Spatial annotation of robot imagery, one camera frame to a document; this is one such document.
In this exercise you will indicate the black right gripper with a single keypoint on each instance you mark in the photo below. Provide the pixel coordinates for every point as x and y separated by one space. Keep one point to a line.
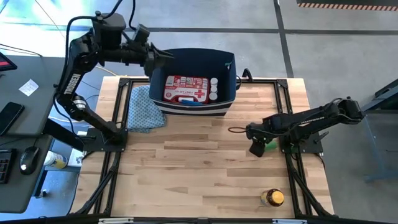
258 132

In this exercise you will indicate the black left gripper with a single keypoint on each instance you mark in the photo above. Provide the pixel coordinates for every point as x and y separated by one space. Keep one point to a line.
136 55

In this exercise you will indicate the green bandage roll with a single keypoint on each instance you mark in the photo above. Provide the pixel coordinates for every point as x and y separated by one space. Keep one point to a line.
272 145

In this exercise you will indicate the navy white striped basket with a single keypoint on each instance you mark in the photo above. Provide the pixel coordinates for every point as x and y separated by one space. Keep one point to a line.
192 63

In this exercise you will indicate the red first aid kit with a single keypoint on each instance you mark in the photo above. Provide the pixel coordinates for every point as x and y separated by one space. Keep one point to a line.
186 87

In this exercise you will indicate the blue bandage roll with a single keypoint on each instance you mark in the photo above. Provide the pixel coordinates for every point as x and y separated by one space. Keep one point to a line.
193 102

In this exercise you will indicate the round white cap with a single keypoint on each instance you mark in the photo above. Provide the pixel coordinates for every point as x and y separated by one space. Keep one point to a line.
213 96

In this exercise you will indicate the amber jar yellow lid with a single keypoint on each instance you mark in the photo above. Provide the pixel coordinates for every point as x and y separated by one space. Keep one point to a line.
273 198

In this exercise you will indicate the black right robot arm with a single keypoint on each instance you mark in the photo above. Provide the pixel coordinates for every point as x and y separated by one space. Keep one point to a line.
311 119

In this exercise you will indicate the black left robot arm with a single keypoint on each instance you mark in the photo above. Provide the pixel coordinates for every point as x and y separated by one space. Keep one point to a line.
74 56

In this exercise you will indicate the blue patterned cloth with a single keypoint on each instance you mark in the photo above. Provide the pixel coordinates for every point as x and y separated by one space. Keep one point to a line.
143 109

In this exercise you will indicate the black curved clamp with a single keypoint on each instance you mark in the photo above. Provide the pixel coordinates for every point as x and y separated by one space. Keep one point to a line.
247 73

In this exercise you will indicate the small green white tag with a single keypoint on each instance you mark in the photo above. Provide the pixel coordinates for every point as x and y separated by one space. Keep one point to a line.
228 64

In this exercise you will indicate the blue grey metal table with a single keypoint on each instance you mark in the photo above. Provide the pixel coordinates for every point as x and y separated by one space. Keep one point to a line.
382 102

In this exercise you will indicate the small white box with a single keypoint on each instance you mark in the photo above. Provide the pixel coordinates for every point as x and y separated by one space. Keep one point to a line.
76 157

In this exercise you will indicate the white paper note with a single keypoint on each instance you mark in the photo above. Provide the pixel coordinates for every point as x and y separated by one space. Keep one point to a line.
28 88

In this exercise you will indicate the white yellow canister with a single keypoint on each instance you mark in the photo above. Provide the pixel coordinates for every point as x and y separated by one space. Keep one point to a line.
57 160

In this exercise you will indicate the grey desk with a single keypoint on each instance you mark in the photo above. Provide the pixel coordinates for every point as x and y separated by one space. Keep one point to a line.
31 124

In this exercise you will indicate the dark laptop screen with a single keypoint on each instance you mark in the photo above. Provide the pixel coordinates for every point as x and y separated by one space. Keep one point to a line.
6 63

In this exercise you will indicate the black smartphone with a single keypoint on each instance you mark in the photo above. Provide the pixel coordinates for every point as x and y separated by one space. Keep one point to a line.
9 118

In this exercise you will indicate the black computer mouse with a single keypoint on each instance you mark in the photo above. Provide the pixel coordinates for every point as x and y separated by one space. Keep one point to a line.
29 160

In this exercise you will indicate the small desk foot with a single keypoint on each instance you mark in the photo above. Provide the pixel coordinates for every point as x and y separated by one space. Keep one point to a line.
45 193

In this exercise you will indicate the black keyboard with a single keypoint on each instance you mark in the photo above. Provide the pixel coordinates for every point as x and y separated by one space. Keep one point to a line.
3 166

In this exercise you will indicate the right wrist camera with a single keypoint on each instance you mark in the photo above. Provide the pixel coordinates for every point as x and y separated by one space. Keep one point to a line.
257 149

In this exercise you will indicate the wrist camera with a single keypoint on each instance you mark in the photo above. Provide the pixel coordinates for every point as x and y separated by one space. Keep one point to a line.
141 34
257 149

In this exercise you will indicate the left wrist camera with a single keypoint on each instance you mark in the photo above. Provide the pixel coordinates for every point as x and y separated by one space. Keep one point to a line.
141 34

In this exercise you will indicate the black aluminium table frame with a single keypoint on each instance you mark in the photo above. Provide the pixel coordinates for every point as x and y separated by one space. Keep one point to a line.
282 82

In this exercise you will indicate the silver metal bracket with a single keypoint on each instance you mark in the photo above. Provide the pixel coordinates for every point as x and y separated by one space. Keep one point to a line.
115 220
289 221

